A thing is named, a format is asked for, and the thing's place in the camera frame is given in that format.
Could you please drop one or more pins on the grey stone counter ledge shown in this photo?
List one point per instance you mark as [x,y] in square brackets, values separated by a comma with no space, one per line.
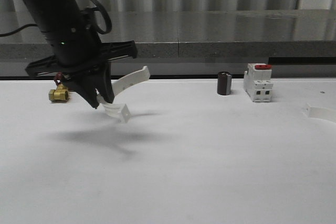
[297,43]

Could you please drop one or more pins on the dark cylindrical capacitor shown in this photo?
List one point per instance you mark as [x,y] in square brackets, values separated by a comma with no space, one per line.
[224,82]

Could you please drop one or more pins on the white circuit breaker red switch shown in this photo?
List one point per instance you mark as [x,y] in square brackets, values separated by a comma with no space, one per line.
[257,82]

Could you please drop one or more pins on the white half pipe clamp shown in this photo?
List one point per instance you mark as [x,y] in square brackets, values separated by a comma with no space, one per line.
[318,112]
[121,111]

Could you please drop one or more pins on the brass valve red handwheel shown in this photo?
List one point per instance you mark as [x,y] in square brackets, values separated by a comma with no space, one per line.
[61,93]

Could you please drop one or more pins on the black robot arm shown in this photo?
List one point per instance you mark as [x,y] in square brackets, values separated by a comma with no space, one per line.
[78,53]

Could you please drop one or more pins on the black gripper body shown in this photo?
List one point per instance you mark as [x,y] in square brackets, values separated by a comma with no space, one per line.
[107,52]

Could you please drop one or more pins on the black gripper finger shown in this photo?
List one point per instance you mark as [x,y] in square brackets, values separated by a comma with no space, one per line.
[85,89]
[103,82]

